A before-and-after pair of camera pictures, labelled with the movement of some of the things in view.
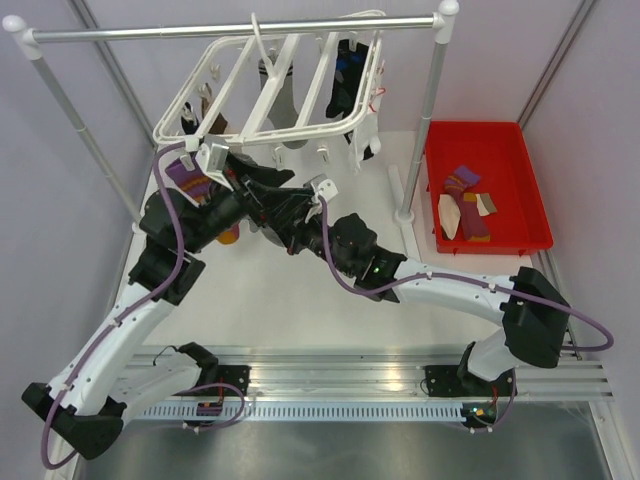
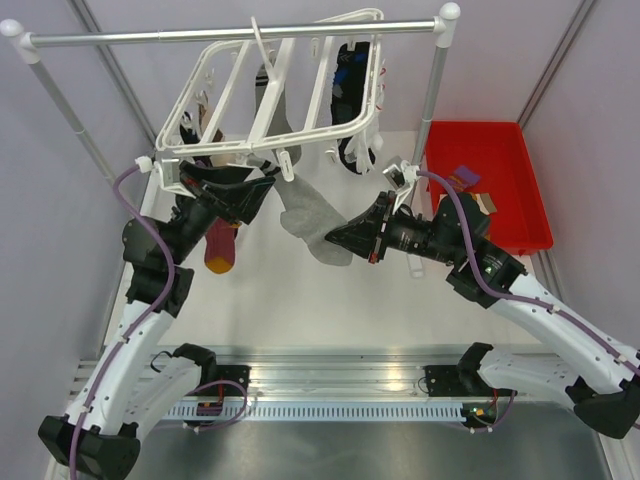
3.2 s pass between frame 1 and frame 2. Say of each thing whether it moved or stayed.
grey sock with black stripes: moved
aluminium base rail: stayed
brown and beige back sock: moved
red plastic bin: stayed
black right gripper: moved
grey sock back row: moved
